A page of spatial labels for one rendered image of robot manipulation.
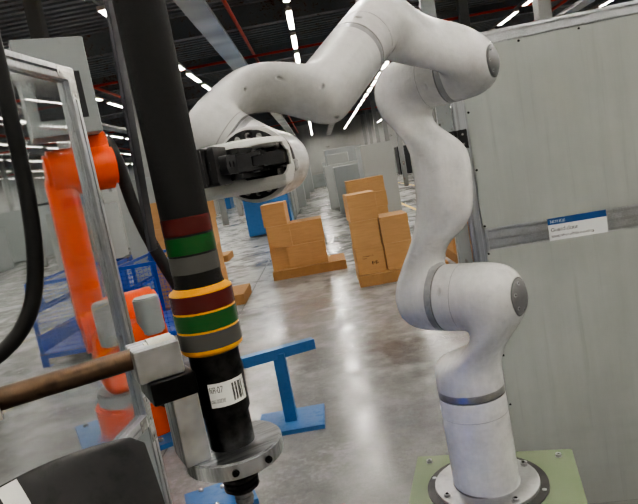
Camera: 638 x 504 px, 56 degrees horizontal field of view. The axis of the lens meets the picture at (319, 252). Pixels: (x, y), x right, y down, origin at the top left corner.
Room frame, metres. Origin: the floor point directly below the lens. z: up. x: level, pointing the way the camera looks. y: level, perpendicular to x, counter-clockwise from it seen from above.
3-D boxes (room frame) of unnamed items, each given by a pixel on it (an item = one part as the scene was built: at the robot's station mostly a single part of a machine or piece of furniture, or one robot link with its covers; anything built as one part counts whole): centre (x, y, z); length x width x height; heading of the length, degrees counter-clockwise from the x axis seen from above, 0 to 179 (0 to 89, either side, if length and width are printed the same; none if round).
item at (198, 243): (0.40, 0.08, 1.60); 0.03 x 0.03 x 0.01
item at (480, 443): (1.03, -0.23, 1.10); 0.19 x 0.19 x 0.18
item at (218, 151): (0.52, 0.06, 1.65); 0.07 x 0.03 x 0.03; 172
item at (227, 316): (0.40, 0.08, 1.55); 0.04 x 0.04 x 0.01
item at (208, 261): (0.40, 0.08, 1.59); 0.03 x 0.03 x 0.01
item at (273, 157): (0.57, 0.04, 1.65); 0.08 x 0.06 x 0.01; 34
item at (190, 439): (0.40, 0.09, 1.50); 0.09 x 0.07 x 0.10; 117
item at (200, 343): (0.40, 0.08, 1.54); 0.04 x 0.04 x 0.01
